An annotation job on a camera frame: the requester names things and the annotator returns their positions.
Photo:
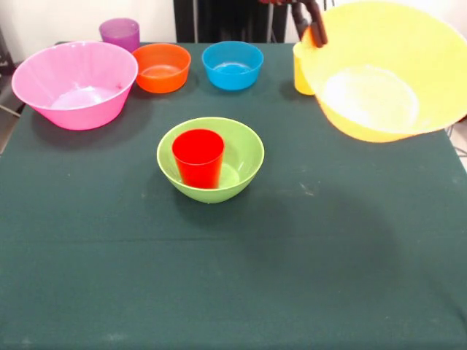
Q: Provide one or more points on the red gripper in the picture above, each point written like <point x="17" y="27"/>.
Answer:
<point x="279" y="1"/>

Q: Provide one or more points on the yellow plastic bowl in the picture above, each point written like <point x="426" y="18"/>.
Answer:
<point x="383" y="54"/>

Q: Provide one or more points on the blue plastic bowl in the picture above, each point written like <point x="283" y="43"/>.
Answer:
<point x="233" y="69"/>

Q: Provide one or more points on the orange plastic bowl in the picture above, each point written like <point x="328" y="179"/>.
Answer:
<point x="162" y="69"/>

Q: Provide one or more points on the green plastic bowl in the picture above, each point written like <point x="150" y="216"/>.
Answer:
<point x="241" y="164"/>

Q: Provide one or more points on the red plastic cup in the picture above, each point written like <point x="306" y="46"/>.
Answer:
<point x="198" y="171"/>

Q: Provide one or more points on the purple plastic cup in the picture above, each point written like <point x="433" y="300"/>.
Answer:
<point x="120" y="34"/>

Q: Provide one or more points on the yellow plastic cup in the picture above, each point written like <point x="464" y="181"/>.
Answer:
<point x="301" y="80"/>

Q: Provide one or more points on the pink plastic bowl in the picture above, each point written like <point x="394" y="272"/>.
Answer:
<point x="73" y="73"/>

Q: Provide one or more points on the dark green tablecloth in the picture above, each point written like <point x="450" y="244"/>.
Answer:
<point x="219" y="255"/>

